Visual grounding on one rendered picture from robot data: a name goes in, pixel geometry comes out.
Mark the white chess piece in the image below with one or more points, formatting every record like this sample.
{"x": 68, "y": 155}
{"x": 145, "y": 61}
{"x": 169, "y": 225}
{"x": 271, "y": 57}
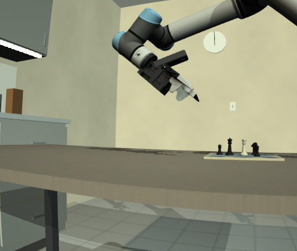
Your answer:
{"x": 244, "y": 153}

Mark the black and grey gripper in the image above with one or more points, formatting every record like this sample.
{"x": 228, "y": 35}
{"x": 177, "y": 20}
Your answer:
{"x": 160, "y": 76}

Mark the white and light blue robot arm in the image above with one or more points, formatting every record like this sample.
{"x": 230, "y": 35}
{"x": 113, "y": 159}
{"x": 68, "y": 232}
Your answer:
{"x": 147, "y": 27}

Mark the blue and cream chessboard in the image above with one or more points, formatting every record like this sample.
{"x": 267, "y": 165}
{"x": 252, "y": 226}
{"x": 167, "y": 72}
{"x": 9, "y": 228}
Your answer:
{"x": 237, "y": 156}

